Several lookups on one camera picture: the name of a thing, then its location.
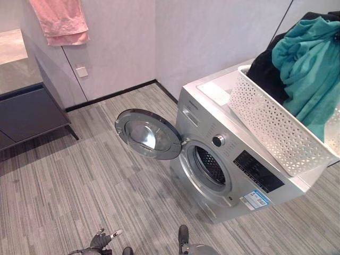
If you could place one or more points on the robot dark foot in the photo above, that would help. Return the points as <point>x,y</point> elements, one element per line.
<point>183,235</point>
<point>127,251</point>

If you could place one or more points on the robot right dark foot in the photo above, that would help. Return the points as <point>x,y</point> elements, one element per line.
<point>183,235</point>

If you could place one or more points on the silver front-load washing machine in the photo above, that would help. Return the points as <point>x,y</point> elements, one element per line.
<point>202,132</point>

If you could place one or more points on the white perforated laundry basket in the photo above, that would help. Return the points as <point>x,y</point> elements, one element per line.
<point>268,125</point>

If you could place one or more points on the white wall socket plate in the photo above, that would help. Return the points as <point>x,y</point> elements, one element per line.
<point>81,71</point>

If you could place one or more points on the robot left dark foot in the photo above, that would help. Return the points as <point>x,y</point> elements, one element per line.
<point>127,251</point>

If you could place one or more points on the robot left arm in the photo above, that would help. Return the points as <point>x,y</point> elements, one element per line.
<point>89,251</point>

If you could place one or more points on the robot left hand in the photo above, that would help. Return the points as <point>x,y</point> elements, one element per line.
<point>100,240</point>

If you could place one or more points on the chrome washer control knob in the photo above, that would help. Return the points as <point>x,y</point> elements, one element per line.
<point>218,140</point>

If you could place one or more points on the dark blue low cabinet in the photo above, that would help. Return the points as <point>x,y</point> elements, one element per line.
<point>29,114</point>

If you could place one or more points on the black cloth garment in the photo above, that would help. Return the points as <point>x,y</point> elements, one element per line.
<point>268,69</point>

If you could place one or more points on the blue white energy label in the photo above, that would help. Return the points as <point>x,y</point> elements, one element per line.
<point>255,201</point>

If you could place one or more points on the pink hanging towel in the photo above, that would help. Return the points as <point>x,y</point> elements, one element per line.
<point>62,21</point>

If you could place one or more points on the round washing machine door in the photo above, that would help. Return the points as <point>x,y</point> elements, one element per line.
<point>148,134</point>

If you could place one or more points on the teal cloth garment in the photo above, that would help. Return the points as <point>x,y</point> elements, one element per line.
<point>305,61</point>

